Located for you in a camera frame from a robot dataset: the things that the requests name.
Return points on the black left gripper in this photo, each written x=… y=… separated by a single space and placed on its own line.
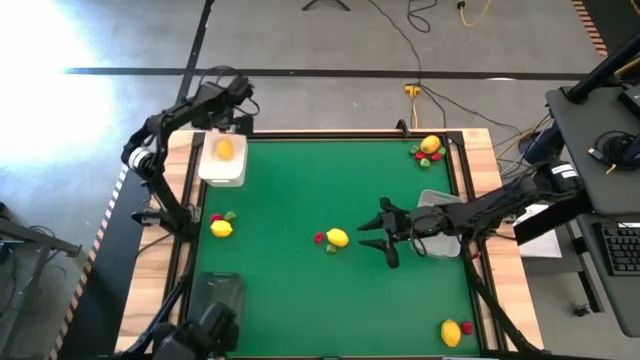
x=235 y=124

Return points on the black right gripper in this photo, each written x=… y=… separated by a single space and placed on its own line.
x=397 y=224

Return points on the yellow lemon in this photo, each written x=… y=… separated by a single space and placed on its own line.
x=450 y=333
x=221 y=228
x=430 y=144
x=337 y=237
x=225 y=149

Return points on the green mini bell pepper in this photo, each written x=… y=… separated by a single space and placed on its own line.
x=331 y=248
x=442 y=150
x=230 y=215
x=425 y=163
x=414 y=149

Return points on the red mini bell pepper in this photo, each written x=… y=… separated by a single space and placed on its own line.
x=319 y=238
x=436 y=156
x=466 y=328
x=216 y=218
x=420 y=155

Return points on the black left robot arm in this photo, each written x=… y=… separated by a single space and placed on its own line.
x=170 y=117

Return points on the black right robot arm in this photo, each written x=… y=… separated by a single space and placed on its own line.
x=500 y=205

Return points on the white plastic basket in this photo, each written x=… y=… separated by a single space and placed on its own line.
x=220 y=175
x=440 y=246

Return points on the green table mat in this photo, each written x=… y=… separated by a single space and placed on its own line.
x=300 y=300

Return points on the black tripod base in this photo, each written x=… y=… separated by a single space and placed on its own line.
x=309 y=6

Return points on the yellow power plug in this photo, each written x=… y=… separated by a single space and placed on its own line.
x=412 y=90

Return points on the white paper sheet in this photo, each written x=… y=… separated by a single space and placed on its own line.
x=545 y=245

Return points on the dark grey plastic bin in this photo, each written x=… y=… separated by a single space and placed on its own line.
x=217 y=290

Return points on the dark blue chair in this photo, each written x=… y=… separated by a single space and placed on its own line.
x=542 y=145

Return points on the black striped-edge floor mat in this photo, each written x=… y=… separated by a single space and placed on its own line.
x=112 y=280
x=625 y=15

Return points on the black caster wheel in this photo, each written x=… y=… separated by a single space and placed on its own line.
x=582 y=310

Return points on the grey computer desk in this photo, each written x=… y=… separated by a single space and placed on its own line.
x=590 y=150

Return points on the dark grey cart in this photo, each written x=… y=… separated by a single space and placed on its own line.
x=30 y=240

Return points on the black keyboard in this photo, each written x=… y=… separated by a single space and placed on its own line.
x=622 y=247

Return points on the black monitor stand pole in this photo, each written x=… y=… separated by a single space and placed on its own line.
x=600 y=75

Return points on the black clamp mount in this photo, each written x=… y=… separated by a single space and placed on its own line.
x=402 y=127

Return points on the black corner bracket plate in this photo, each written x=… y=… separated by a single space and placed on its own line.
x=456 y=137

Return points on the black aluminium table frame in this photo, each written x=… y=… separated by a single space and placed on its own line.
x=501 y=312

